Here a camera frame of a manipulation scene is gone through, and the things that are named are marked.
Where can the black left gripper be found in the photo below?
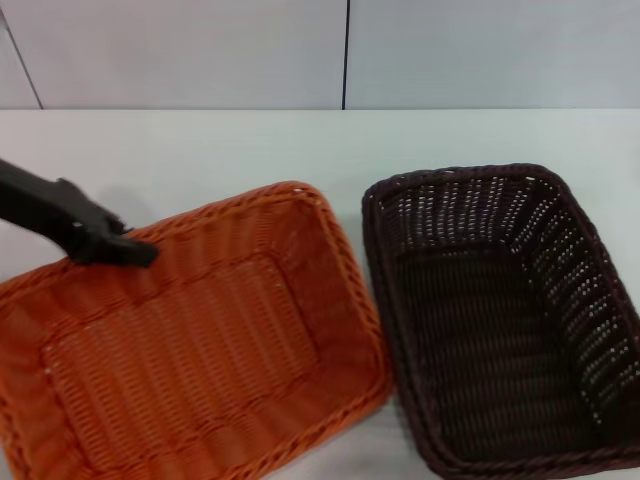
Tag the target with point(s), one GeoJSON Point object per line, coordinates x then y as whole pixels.
{"type": "Point", "coordinates": [45, 205]}

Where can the dark brown woven plastic basket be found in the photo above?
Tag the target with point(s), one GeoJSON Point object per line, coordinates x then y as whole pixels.
{"type": "Point", "coordinates": [480, 340]}

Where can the orange woven plastic basket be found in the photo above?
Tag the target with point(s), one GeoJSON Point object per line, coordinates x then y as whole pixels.
{"type": "Point", "coordinates": [190, 360]}

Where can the black vertical wall strip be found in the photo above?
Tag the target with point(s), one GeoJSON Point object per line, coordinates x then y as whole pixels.
{"type": "Point", "coordinates": [345, 55]}

